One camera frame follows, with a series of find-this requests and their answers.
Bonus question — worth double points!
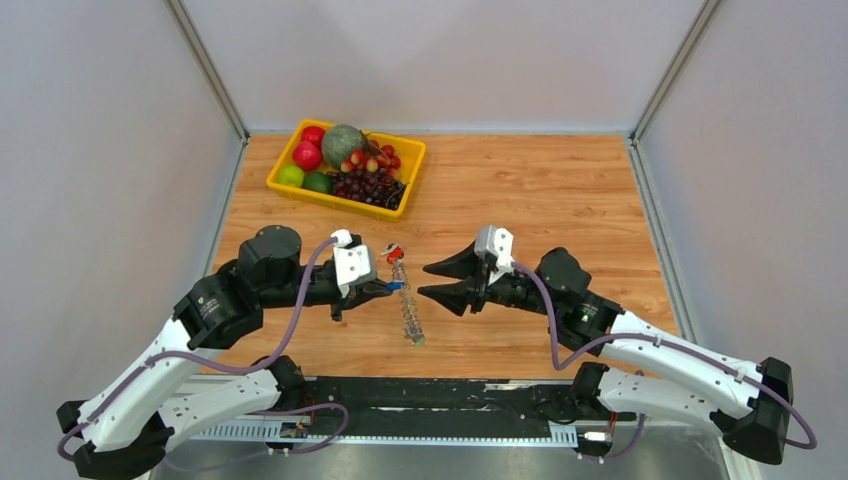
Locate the red apple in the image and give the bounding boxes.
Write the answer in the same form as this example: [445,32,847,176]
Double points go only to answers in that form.
[292,140,323,172]
[300,125,326,149]

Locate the yellow plastic tray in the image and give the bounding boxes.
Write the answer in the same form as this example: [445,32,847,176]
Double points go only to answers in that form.
[266,119,426,222]

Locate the red apple lower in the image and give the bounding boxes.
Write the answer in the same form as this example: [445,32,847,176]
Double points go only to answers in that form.
[292,140,323,172]

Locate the dark purple grape bunch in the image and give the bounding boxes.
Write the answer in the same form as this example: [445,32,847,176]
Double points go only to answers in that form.
[327,169,407,210]

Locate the light green lime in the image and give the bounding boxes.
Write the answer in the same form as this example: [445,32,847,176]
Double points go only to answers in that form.
[276,165,306,188]

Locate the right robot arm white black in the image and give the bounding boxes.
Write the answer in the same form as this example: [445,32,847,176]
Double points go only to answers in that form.
[418,243,793,465]

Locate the grey disc keyring with rings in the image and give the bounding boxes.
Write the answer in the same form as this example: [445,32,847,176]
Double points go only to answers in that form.
[391,260,425,345]

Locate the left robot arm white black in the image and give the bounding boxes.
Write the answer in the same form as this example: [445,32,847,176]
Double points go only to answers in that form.
[57,225,393,479]

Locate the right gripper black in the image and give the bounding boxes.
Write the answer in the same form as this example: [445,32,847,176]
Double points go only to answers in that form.
[417,239,558,317]

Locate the red tag key bunch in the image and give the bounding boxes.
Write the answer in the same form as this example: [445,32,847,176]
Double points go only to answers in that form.
[381,243,405,265]

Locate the red apple upper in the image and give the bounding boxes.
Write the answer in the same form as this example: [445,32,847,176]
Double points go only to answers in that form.
[300,125,326,149]

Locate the dark green lime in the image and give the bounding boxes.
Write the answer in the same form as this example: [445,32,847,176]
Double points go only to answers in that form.
[302,171,334,195]

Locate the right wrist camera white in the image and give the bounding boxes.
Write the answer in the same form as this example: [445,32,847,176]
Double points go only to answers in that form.
[473,225,514,286]

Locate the green melon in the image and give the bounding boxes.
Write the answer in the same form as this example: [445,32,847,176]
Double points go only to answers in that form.
[321,124,367,169]

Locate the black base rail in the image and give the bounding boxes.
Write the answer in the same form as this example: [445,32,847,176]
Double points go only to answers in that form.
[231,376,637,448]

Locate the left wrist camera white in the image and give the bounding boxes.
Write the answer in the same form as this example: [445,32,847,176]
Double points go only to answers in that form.
[331,229,376,298]

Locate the red cherry bunch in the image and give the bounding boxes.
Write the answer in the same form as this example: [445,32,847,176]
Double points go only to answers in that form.
[339,140,402,180]

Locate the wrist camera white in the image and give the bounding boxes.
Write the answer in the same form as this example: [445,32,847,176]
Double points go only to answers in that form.
[331,229,376,298]
[473,225,514,286]

